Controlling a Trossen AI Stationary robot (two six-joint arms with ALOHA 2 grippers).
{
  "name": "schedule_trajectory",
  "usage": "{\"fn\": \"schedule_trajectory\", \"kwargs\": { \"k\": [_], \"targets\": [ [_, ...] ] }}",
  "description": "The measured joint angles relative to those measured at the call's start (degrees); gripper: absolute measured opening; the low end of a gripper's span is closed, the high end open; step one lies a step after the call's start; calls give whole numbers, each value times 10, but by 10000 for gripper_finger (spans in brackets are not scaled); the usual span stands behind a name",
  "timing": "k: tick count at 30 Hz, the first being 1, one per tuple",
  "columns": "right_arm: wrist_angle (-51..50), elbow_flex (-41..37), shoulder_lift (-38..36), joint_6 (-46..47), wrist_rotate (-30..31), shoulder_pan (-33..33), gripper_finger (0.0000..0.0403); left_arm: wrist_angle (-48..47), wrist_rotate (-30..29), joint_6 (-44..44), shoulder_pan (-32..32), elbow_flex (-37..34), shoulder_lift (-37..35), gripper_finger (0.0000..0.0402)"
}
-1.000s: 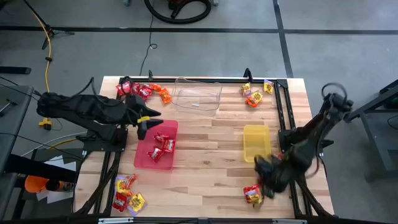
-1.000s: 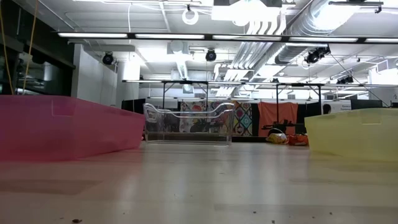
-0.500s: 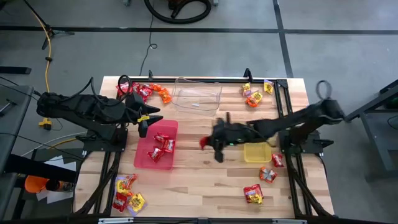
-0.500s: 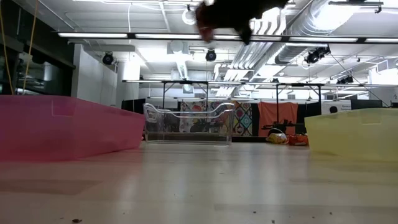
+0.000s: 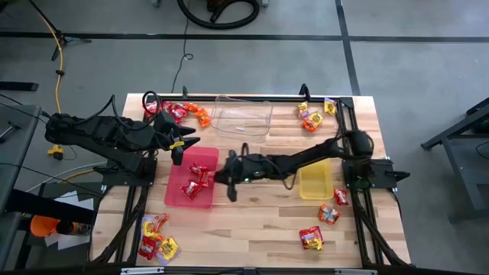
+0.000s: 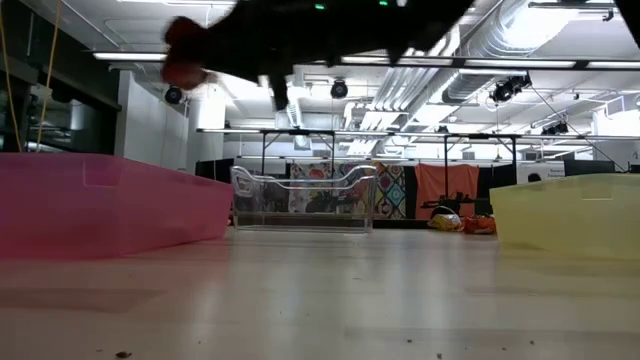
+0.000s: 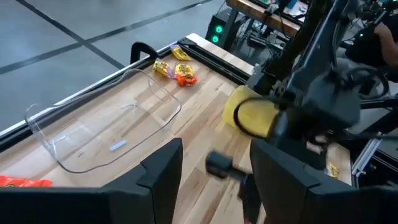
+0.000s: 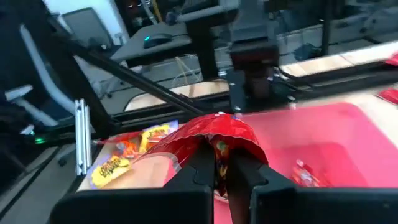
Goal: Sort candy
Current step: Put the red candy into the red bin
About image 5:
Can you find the small grey hand tool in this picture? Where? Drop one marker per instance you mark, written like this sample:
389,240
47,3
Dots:
7,131

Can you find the orange candy packet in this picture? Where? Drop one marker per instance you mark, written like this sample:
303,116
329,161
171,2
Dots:
191,107
162,221
329,214
313,122
203,118

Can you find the clear plastic bin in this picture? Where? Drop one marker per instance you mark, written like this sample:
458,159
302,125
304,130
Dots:
244,122

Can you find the white paper sheets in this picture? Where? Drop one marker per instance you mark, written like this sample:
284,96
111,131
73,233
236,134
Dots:
70,241

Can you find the black tripod stand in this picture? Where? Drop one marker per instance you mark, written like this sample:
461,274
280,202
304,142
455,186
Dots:
78,40

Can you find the black aluminium table frame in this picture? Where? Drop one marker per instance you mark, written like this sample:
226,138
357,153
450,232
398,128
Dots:
282,99

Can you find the pink plastic bin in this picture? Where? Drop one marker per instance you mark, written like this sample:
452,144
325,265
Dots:
175,191

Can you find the red candy packet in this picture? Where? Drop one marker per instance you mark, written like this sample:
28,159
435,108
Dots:
307,233
341,196
206,178
166,106
147,248
151,109
191,189
198,169
179,114

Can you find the silver metal bracket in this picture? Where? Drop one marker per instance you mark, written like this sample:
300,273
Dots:
355,272
142,270

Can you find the grey side table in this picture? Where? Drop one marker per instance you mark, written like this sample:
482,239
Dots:
19,160

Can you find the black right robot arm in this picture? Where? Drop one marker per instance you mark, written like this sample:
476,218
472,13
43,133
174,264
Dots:
305,158

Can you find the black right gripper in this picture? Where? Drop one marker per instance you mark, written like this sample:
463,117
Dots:
242,170

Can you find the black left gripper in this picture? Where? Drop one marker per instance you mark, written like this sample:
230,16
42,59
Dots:
168,133

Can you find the grey caster wheel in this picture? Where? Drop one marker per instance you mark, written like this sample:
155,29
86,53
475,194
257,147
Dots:
263,3

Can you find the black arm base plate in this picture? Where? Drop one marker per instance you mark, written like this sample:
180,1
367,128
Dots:
114,177
376,173

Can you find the orange plastic cup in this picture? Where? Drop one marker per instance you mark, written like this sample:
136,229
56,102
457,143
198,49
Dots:
43,226

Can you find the dark metal side table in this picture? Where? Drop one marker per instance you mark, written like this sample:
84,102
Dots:
466,168

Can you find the black diagonal beam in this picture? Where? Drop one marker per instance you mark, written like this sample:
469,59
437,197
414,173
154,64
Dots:
49,206

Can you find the black floor strip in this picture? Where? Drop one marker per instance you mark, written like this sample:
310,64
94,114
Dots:
19,86

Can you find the dark drink bottle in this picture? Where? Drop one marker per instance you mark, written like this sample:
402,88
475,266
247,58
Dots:
74,228

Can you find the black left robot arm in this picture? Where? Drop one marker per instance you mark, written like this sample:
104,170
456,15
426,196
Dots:
95,133

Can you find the black table clamp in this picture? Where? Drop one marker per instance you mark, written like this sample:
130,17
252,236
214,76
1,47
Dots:
185,91
304,91

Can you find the yellow plastic bin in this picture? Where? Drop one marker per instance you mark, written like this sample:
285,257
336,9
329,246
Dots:
317,183

